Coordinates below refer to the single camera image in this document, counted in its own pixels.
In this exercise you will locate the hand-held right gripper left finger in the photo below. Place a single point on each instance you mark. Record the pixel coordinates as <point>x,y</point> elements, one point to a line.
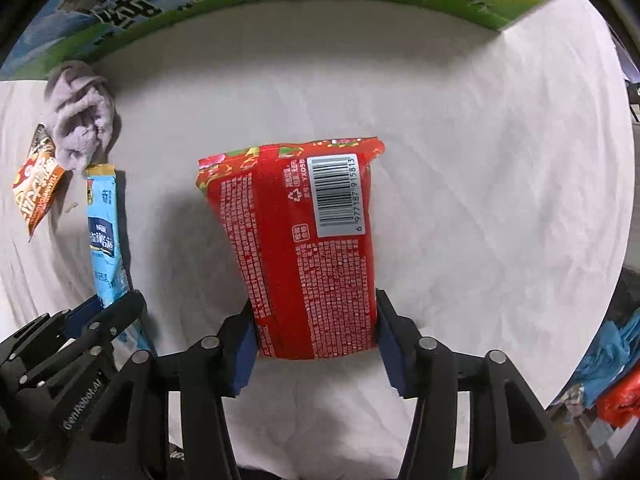
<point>241,355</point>

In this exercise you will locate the white tablecloth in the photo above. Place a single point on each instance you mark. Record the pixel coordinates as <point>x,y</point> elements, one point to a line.
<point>475,160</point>

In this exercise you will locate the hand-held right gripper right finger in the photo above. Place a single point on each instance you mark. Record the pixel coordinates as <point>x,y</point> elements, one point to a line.
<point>392,355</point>

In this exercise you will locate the red snack packet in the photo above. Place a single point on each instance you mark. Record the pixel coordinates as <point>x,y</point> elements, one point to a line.
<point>280,260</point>

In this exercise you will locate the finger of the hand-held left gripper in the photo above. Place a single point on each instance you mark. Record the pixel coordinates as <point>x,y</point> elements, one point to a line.
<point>122,312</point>
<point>82,316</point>

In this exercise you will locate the blue long snack packet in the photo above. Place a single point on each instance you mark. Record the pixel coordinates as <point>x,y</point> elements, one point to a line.
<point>102,240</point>

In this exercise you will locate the orange plastic bag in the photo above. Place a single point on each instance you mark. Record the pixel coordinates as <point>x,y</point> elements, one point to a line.
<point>622,400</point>

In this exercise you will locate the orange snack packet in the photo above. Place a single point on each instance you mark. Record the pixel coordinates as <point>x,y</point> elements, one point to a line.
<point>37,187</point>

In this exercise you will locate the grey crumpled towel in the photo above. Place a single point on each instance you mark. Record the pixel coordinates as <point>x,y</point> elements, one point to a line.
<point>80,115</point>

